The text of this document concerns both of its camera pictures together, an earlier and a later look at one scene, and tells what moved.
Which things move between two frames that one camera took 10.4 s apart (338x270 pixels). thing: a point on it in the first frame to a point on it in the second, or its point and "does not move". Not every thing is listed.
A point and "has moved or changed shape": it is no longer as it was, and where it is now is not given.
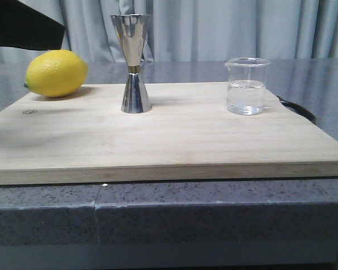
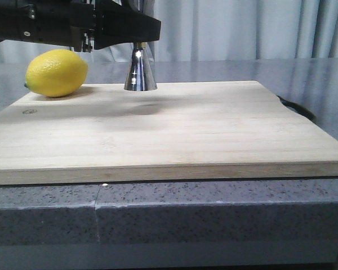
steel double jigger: x=132 y=28 has moved or changed shape
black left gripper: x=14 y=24 to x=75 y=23
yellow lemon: x=56 y=73 does not move
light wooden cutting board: x=190 y=134 does not move
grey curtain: x=198 y=30 does not move
